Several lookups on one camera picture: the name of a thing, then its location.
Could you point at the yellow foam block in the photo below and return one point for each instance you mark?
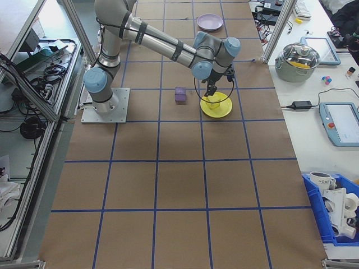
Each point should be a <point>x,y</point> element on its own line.
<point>213,103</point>

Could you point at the purple foam block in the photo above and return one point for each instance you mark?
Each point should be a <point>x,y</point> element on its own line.
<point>180,95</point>

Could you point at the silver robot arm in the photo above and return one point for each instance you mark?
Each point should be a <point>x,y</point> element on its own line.
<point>157,36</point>

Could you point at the yellow round plate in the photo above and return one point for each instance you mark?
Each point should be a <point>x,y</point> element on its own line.
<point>223,110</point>

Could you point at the purple round plate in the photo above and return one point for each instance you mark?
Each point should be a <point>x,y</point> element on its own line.
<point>209,22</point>

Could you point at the plain black electronics box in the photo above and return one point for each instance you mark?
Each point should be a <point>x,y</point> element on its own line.
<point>271,18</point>

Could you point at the steel pot with lid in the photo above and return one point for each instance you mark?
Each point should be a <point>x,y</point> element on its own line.
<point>297,63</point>

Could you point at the black box with label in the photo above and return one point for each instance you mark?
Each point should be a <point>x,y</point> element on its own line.
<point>270,5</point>

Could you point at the black power adapter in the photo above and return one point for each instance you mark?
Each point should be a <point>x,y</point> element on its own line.
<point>301,105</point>

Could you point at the blue teach pendant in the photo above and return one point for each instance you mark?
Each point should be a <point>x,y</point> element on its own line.
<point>321,50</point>
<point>340,123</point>

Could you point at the white side table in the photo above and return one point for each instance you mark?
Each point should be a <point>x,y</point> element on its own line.
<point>308,134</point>

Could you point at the white keyboard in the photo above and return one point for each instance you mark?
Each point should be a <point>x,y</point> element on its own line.
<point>303,9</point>

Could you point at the colourful cube toy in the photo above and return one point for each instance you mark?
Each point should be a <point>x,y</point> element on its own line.
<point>326,80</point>

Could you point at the small bottle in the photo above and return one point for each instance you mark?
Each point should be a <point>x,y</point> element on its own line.
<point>350,73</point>

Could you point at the black bag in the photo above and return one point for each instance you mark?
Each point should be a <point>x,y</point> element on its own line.
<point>346,16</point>

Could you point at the white printed mug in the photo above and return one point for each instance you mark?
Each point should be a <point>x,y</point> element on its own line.
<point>321,181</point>

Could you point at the blue plastic bin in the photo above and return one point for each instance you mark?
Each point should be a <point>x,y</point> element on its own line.
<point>314,207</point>

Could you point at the white pipe fittings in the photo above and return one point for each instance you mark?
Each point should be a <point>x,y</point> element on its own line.
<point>339,207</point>

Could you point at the green circuit board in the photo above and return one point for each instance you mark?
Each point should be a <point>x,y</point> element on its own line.
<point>39,57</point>

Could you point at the white crumpled cloth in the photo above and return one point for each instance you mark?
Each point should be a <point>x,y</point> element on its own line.
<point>7,187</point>

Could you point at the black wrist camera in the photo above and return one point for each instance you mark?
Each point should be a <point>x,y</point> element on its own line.
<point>230,74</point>

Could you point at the aluminium profile post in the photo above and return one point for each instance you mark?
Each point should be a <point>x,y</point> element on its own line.
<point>277,30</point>

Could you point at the white square base plate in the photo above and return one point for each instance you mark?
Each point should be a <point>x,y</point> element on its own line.
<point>120,109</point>

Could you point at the V-shaped metal bar frame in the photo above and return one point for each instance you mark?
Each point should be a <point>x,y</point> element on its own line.
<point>31,93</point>

